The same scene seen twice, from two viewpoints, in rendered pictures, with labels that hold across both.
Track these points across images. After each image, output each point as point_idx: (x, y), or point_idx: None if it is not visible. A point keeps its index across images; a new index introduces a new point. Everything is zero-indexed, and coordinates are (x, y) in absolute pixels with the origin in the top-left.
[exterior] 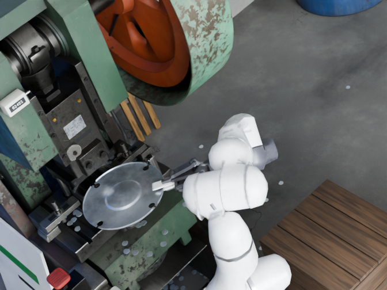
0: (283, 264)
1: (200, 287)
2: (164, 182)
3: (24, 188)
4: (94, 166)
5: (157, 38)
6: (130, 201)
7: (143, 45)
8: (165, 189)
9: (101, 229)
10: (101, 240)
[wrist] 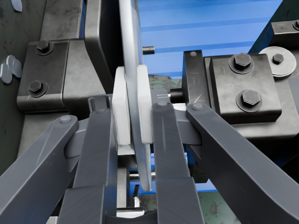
0: None
1: None
2: (157, 94)
3: (152, 86)
4: (225, 75)
5: None
6: (137, 30)
7: None
8: (121, 82)
9: (80, 21)
10: (55, 12)
